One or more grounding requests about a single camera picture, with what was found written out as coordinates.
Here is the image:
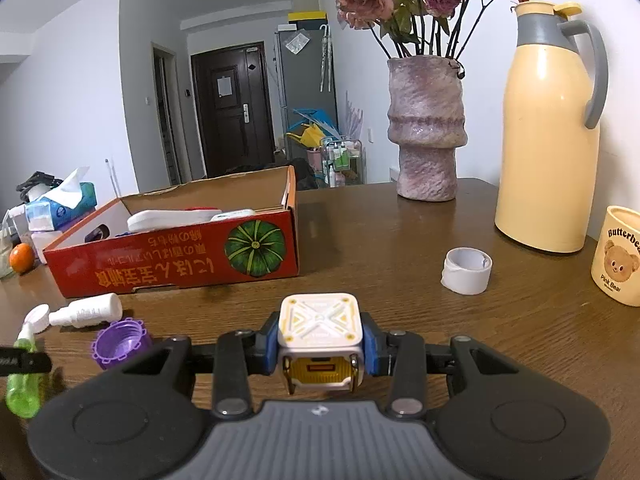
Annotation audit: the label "green plastic bottle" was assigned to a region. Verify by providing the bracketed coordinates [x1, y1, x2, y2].
[6, 322, 41, 419]

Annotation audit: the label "white round cap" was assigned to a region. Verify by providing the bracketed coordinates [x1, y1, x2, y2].
[24, 304, 50, 334]

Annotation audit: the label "white yellow cube charger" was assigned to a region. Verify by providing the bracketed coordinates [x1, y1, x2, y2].
[278, 292, 364, 394]

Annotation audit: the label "white spray bottle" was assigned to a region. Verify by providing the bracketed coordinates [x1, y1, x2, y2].
[49, 292, 122, 328]

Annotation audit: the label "purple bottle cap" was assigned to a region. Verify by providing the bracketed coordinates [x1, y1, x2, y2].
[91, 318, 153, 370]

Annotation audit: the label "white tape roll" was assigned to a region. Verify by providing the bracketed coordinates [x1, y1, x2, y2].
[440, 247, 494, 296]

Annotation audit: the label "white cotton swab box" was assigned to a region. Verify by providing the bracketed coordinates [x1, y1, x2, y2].
[210, 208, 256, 222]

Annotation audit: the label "red white lint brush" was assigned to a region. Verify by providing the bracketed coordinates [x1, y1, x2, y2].
[127, 208, 221, 233]

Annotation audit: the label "orange fruit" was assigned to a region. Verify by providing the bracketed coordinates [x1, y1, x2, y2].
[9, 243, 36, 274]

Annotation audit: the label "red cardboard box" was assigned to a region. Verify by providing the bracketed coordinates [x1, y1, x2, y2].
[44, 166, 298, 298]

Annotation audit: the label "clear drinking glass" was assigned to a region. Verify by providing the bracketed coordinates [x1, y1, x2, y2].
[0, 234, 13, 278]

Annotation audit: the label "white purple tissue pack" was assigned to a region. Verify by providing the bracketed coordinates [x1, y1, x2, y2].
[30, 231, 63, 264]

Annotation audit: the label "black covered chair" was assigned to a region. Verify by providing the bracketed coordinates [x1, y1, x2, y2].
[224, 157, 319, 191]

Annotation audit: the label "blue tissue pack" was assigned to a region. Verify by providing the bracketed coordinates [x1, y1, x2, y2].
[25, 167, 96, 232]

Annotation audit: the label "metal storage rack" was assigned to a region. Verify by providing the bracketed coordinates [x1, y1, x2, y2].
[320, 139, 364, 188]

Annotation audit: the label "yellow blue bags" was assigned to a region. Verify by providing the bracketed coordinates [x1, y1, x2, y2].
[285, 108, 342, 148]

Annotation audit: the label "purple textured vase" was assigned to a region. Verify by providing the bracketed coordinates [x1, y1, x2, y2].
[387, 55, 468, 203]

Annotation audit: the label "yellow thermos jug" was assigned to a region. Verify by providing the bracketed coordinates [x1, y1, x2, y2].
[495, 1, 608, 254]

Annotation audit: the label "dark brown door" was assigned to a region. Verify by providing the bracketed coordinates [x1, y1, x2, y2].
[191, 42, 274, 178]

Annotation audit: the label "yellow bear mug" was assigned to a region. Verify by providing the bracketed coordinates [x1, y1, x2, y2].
[591, 206, 640, 308]

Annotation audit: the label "grey refrigerator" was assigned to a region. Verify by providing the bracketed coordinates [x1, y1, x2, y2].
[274, 29, 337, 159]

